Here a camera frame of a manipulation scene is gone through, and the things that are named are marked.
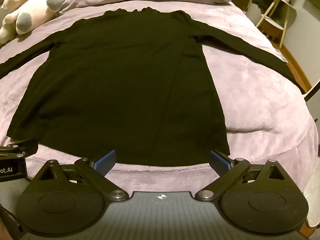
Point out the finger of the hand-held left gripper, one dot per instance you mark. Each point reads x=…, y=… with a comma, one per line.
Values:
x=23, y=147

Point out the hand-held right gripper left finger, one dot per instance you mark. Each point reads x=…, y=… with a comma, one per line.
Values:
x=108, y=158

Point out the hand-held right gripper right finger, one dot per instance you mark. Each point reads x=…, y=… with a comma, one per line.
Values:
x=220, y=160

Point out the black long-sleeve shirt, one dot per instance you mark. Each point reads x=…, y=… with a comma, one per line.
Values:
x=112, y=80

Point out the pile of black clothes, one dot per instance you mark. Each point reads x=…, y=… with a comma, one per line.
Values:
x=261, y=2

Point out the white bathroom scale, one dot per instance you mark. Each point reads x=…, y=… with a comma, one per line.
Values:
x=281, y=55

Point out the round stool with white top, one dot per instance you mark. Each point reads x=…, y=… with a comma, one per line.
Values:
x=272, y=27

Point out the pale pink plush toy grey paws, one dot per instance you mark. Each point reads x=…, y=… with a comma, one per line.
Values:
x=35, y=2

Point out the side table with yellow legs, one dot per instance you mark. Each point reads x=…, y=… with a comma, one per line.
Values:
x=273, y=2

